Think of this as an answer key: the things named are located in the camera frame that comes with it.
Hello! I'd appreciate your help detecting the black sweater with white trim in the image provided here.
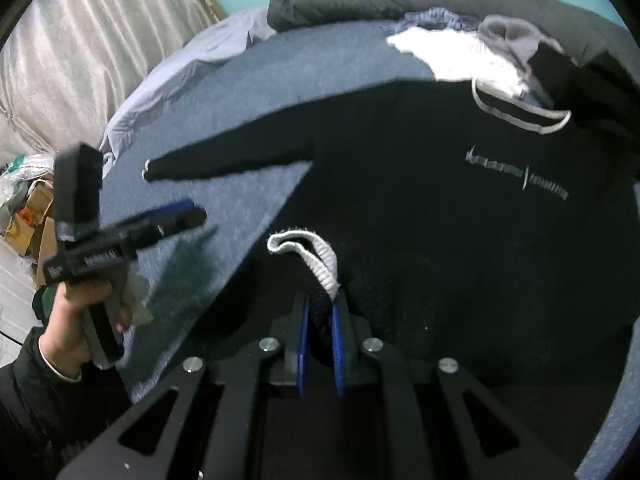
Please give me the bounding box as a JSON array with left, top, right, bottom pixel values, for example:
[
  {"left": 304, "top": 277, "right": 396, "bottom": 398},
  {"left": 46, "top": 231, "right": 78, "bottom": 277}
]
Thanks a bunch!
[{"left": 142, "top": 77, "right": 640, "bottom": 480}]

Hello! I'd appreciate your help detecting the blue-grey crumpled garment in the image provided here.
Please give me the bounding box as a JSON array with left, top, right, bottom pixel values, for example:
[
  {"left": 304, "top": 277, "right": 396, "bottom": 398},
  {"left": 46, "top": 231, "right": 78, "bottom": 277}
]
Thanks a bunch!
[{"left": 392, "top": 6, "right": 483, "bottom": 36}]

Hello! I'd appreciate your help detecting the brown cardboard box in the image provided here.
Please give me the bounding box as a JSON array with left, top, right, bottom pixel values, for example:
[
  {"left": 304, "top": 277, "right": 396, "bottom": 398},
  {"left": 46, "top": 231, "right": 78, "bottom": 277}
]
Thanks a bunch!
[{"left": 5, "top": 180, "right": 56, "bottom": 291}]

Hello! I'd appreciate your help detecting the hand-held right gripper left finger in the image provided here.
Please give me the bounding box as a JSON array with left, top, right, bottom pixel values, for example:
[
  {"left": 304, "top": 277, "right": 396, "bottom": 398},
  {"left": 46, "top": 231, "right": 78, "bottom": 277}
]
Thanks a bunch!
[{"left": 55, "top": 292, "right": 310, "bottom": 480}]

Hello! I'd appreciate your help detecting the white t-shirt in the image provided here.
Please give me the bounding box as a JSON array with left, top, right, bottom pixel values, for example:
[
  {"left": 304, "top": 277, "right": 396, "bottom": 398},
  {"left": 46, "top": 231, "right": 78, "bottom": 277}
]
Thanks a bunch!
[{"left": 385, "top": 27, "right": 531, "bottom": 98}]

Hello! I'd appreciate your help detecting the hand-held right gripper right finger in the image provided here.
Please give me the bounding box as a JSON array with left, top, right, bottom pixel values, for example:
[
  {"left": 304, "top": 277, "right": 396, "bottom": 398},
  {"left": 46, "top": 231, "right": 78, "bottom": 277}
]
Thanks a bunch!
[{"left": 331, "top": 292, "right": 576, "bottom": 480}]

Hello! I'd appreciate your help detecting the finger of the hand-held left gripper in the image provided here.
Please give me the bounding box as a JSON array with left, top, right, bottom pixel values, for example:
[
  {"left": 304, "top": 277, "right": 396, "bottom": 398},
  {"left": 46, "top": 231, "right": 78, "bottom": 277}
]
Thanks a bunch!
[
  {"left": 120, "top": 199, "right": 197, "bottom": 233},
  {"left": 125, "top": 207, "right": 208, "bottom": 251}
]

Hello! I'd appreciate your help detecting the light grey sheet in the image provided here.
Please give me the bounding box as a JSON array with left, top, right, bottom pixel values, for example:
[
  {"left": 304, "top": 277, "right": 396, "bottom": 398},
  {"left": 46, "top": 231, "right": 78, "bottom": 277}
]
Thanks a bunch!
[{"left": 100, "top": 7, "right": 277, "bottom": 161}]

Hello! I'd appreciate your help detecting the clear plastic bag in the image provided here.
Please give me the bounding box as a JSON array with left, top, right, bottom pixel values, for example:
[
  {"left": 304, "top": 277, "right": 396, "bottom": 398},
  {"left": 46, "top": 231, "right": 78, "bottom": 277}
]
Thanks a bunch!
[{"left": 0, "top": 152, "right": 56, "bottom": 221}]

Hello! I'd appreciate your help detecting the dark grey rolled duvet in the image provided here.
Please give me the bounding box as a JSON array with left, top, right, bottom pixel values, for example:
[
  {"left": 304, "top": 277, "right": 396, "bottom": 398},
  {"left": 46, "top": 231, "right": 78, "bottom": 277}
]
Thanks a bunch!
[{"left": 266, "top": 0, "right": 631, "bottom": 68}]

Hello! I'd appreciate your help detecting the beige striped curtain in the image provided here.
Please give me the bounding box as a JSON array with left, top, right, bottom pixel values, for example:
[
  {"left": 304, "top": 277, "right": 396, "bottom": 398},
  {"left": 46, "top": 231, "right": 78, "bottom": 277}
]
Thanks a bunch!
[{"left": 0, "top": 0, "right": 221, "bottom": 161}]

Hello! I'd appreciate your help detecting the person's left hand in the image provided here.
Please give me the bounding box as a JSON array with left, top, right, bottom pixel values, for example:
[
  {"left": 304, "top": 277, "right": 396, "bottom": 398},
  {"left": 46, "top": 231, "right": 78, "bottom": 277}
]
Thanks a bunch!
[{"left": 39, "top": 280, "right": 133, "bottom": 381}]

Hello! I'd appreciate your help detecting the grey hooded garment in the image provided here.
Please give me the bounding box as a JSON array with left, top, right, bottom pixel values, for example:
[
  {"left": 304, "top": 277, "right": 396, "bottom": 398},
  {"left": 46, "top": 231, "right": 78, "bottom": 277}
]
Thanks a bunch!
[{"left": 477, "top": 16, "right": 566, "bottom": 98}]

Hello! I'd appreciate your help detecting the person's left forearm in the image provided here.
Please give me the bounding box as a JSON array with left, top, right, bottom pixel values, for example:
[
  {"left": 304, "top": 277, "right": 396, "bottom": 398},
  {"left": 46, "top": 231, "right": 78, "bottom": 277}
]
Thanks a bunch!
[{"left": 0, "top": 327, "right": 131, "bottom": 480}]

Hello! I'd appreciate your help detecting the crumpled black garment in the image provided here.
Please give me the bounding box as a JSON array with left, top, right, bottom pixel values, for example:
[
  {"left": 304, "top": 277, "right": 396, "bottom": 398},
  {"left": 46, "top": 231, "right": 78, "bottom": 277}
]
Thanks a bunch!
[{"left": 527, "top": 40, "right": 640, "bottom": 176}]

